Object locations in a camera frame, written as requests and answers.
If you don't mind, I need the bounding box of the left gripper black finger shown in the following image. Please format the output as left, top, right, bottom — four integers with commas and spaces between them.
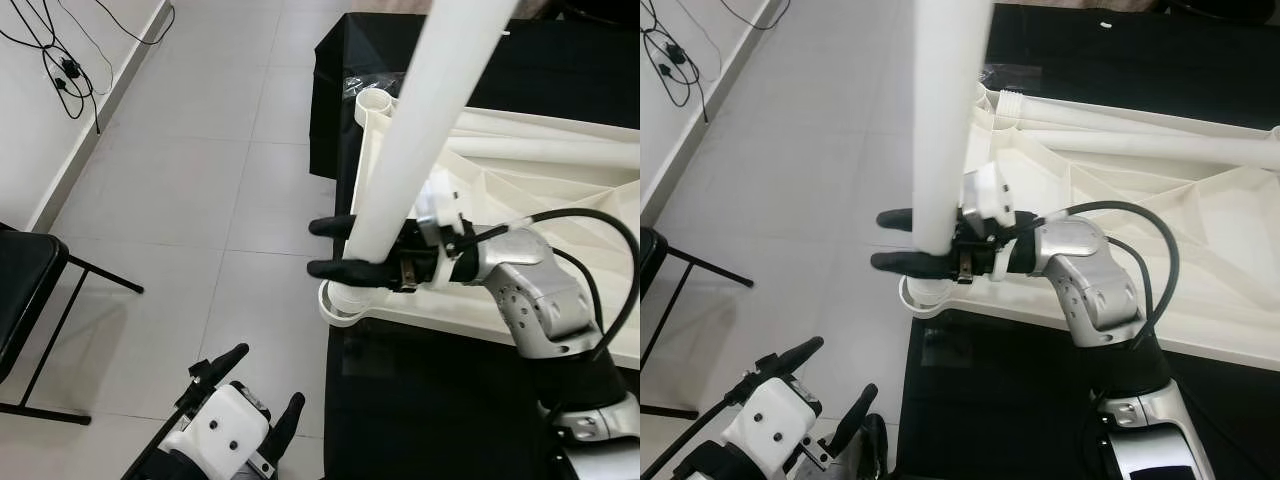
832, 385, 877, 453
268, 393, 306, 459
738, 338, 825, 399
183, 346, 250, 403

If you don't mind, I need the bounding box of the white plastic children table top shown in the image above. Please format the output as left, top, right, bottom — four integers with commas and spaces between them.
318, 88, 641, 371
898, 85, 1280, 373

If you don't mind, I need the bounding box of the clear plastic bag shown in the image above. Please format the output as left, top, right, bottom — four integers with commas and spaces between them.
343, 72, 406, 101
975, 62, 1041, 91

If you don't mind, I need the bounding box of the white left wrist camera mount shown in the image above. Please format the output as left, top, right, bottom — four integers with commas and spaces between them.
720, 377, 823, 466
160, 383, 271, 471

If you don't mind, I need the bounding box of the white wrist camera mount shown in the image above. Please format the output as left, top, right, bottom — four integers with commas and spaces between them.
720, 377, 823, 466
962, 162, 1041, 281
412, 170, 531, 291
160, 383, 271, 471

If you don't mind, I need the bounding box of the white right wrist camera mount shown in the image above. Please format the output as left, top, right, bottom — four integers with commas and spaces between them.
412, 170, 531, 291
962, 162, 1041, 281

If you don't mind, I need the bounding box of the black wall cable bundle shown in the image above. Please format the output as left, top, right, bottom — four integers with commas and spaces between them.
0, 0, 176, 136
640, 0, 791, 126

